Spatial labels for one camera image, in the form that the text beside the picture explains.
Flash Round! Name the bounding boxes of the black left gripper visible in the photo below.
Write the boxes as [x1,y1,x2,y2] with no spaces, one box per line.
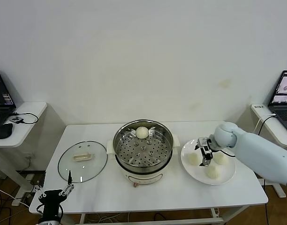
[33,170,75,222]

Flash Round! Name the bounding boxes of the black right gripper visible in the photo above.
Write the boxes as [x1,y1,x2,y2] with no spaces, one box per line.
[194,138,219,167]

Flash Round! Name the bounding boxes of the white steamed baozi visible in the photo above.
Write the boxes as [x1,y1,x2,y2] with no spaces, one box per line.
[205,165,221,180]
[187,152,202,166]
[213,152,230,165]
[135,126,150,139]

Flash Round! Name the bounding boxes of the round glass pot lid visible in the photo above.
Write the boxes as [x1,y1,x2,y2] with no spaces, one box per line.
[57,140,108,183]

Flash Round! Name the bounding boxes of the stainless steel steamer basket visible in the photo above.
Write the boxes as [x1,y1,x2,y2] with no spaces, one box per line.
[113,119,174,171]

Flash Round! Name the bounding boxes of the round white plate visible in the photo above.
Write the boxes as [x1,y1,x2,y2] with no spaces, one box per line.
[180,138,237,186]

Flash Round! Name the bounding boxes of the white side table with mouse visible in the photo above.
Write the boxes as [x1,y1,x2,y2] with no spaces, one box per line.
[0,101,48,200]

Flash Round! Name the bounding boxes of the black computer mouse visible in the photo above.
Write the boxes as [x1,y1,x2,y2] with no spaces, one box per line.
[0,123,14,139]

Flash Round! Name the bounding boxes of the grey laptop with pink screen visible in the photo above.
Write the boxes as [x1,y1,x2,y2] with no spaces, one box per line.
[267,69,287,135]

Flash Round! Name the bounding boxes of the black laptop with dark screen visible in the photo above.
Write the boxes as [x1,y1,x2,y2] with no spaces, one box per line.
[0,67,17,130]

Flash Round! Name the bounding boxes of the white cable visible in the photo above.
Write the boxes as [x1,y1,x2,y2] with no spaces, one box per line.
[254,113,278,136]

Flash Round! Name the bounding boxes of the thin black hub cable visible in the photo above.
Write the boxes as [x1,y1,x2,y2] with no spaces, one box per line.
[9,112,39,124]

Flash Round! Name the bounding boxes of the white table frame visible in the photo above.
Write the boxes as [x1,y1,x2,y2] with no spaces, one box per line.
[79,206,252,225]

